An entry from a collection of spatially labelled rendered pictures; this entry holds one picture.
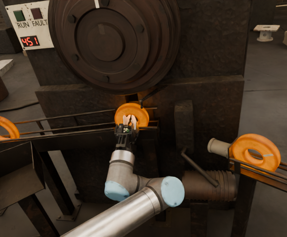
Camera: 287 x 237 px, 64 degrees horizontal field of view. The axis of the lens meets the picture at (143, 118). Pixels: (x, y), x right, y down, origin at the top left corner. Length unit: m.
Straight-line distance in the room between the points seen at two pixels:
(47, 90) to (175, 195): 0.78
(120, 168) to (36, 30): 0.68
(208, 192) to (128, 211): 0.44
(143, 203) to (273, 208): 1.10
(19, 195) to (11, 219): 0.82
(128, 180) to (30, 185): 0.46
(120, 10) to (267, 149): 0.63
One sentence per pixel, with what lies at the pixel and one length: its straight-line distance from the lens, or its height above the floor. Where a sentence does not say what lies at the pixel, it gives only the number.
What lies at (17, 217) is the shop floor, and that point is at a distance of 1.90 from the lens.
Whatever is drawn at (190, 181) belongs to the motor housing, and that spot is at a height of 0.52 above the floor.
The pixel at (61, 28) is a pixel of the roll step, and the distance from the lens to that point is 0.90.
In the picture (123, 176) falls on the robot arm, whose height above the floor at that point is 0.71.
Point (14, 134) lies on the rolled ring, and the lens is 1.36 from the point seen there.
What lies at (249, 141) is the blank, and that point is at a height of 0.77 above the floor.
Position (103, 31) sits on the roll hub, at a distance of 0.76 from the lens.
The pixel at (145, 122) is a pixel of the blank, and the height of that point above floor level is 0.73.
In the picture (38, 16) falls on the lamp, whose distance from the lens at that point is 1.10.
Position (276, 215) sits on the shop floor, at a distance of 1.64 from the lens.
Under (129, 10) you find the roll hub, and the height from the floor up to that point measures 1.20.
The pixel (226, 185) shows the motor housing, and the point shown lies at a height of 0.52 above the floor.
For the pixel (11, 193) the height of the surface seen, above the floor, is 0.60.
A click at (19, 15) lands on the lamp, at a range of 1.15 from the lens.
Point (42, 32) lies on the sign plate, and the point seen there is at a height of 1.13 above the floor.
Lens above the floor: 1.30
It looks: 33 degrees down
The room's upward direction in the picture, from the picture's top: 9 degrees counter-clockwise
